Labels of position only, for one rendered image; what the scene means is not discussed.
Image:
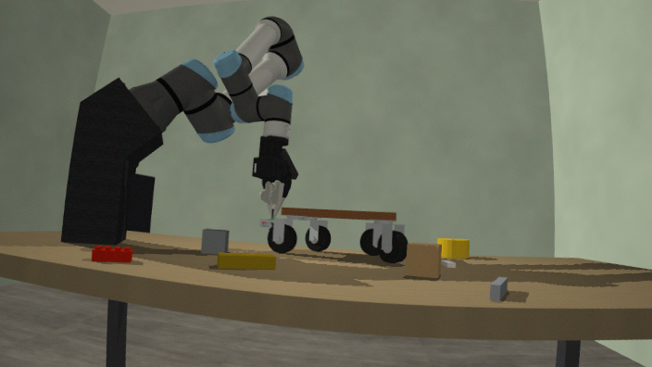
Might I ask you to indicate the red toy brick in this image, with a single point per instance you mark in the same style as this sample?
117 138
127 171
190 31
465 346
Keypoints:
112 254

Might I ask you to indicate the brown cube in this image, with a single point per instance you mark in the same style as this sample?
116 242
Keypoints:
422 260

